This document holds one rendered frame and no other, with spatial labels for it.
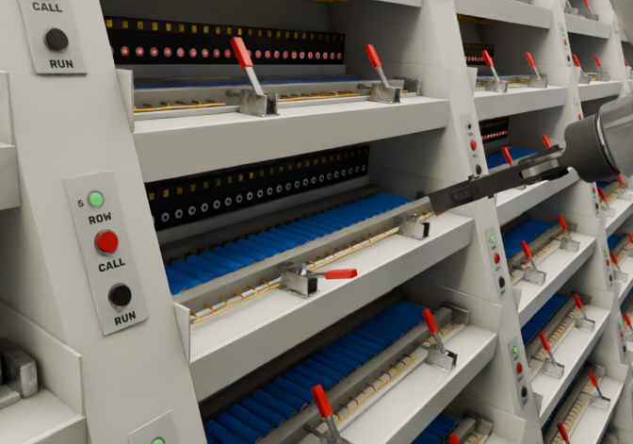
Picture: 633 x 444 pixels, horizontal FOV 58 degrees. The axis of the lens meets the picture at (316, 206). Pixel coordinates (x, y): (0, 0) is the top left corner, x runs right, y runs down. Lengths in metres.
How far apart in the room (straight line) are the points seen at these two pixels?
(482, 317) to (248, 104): 0.58
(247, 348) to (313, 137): 0.26
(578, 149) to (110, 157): 0.50
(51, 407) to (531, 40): 1.45
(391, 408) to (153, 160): 0.46
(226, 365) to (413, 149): 0.59
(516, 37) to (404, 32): 0.70
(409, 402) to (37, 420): 0.49
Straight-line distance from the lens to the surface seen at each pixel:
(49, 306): 0.46
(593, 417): 1.61
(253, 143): 0.60
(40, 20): 0.49
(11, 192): 0.46
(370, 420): 0.77
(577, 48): 2.36
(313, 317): 0.64
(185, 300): 0.57
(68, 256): 0.46
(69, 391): 0.47
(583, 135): 0.71
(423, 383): 0.86
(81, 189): 0.47
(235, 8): 0.93
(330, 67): 1.00
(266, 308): 0.60
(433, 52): 0.99
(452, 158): 0.98
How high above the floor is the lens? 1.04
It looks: 4 degrees down
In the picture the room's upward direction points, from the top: 13 degrees counter-clockwise
